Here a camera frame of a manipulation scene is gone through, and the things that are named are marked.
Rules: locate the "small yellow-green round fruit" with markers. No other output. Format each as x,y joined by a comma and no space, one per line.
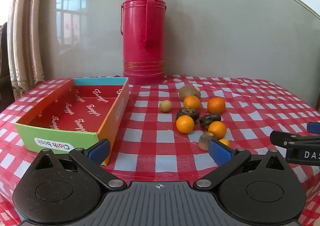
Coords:
165,106

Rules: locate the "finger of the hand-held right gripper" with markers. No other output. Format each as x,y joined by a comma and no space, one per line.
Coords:
314,127
295,149

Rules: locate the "brown kiwi with sticker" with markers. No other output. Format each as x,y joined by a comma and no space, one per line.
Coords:
188,91

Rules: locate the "orange mandarin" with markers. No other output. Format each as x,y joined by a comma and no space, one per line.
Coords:
217,129
216,105
185,124
192,102

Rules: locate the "red thermos flask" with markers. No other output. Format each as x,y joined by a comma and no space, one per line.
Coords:
143,40

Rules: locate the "beige curtain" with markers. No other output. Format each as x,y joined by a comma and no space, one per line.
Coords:
25,40

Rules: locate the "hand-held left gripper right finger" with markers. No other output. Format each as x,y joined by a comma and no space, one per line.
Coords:
221,152

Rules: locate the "small orange kumquat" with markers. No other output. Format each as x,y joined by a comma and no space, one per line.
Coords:
225,142

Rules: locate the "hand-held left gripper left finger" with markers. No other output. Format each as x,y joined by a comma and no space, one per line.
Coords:
100,150

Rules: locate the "dark furniture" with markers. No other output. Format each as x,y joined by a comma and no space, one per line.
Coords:
3,65

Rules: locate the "dark brown wrinkled fruit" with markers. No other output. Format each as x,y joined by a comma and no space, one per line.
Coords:
186,112
209,120

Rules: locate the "red white checkered tablecloth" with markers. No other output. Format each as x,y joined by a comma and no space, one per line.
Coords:
155,145

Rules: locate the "round glass panel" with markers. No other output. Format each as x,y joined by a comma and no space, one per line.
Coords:
225,28

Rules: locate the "greyish brown round fruit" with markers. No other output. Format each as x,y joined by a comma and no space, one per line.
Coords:
204,140

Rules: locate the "colourful cardboard box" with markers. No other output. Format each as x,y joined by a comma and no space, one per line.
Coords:
75,113

